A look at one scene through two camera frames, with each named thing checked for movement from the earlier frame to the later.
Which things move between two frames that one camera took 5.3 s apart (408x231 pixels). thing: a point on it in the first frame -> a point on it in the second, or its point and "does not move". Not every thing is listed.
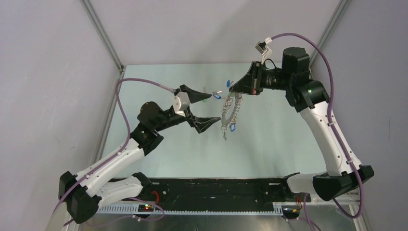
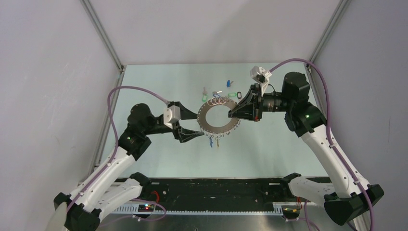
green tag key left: [205, 91] does not move
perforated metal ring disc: [225, 122] -> [203, 122]
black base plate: [238, 193] does not move
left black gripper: [201, 124] -> [183, 134]
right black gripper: [248, 84] -> [251, 107]
